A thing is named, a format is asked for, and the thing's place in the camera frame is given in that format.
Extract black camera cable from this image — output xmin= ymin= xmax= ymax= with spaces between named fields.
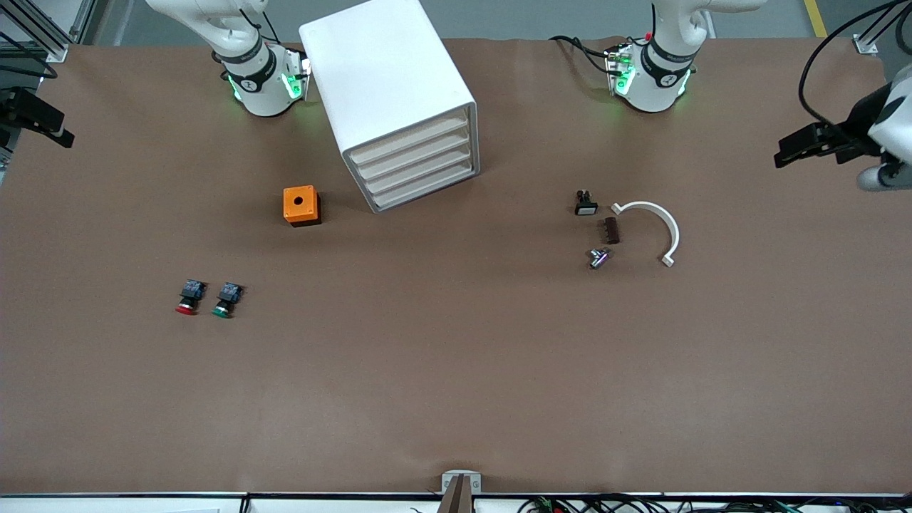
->
xmin=797 ymin=0 xmax=912 ymax=130

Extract white plastic drawer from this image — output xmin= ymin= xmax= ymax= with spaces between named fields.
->
xmin=354 ymin=127 xmax=472 ymax=180
xmin=348 ymin=108 xmax=472 ymax=166
xmin=367 ymin=160 xmax=475 ymax=209
xmin=360 ymin=145 xmax=474 ymax=195

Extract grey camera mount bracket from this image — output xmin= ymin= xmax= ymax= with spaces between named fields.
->
xmin=437 ymin=470 xmax=482 ymax=513

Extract aluminium frame profile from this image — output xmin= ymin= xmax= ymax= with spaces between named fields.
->
xmin=853 ymin=0 xmax=912 ymax=55
xmin=0 ymin=0 xmax=72 ymax=63

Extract white drawer cabinet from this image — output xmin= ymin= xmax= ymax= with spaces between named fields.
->
xmin=299 ymin=0 xmax=480 ymax=214

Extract orange box with hole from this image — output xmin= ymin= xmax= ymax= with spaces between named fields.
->
xmin=283 ymin=185 xmax=322 ymax=228

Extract white half-ring clamp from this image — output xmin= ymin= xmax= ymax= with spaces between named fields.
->
xmin=610 ymin=200 xmax=681 ymax=269

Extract brown table cover sheet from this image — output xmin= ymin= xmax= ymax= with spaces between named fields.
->
xmin=0 ymin=36 xmax=912 ymax=496

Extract red push button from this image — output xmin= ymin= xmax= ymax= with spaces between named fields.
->
xmin=175 ymin=279 xmax=208 ymax=316

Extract thin black cable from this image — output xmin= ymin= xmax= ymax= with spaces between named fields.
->
xmin=238 ymin=0 xmax=283 ymax=45
xmin=547 ymin=34 xmax=615 ymax=73

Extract green push button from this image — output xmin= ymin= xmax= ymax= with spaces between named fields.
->
xmin=211 ymin=281 xmax=245 ymax=319

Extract tangled coloured cables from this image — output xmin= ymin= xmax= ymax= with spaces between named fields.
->
xmin=519 ymin=494 xmax=912 ymax=513

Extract white table edge rail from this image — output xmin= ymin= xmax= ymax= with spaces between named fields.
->
xmin=0 ymin=492 xmax=912 ymax=513

